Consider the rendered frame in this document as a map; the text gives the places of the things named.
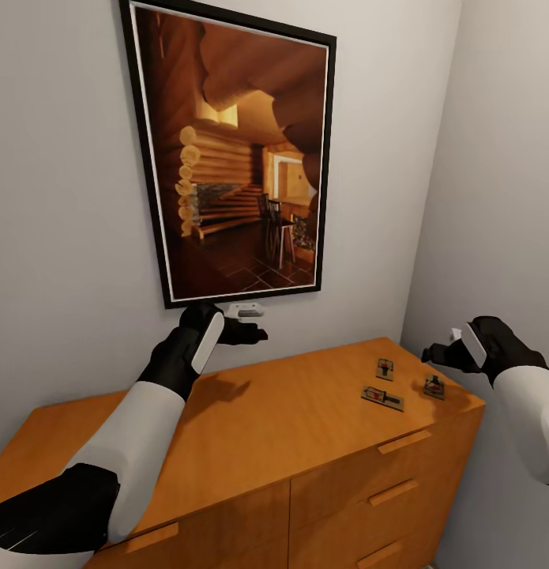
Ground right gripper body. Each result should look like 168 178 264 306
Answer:
431 341 482 373

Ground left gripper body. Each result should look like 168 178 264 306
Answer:
225 318 259 345

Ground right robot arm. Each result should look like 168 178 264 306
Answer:
421 317 549 485

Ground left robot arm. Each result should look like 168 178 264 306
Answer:
0 301 268 569

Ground mousetrap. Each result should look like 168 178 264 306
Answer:
376 358 394 382
424 373 445 401
361 386 404 412

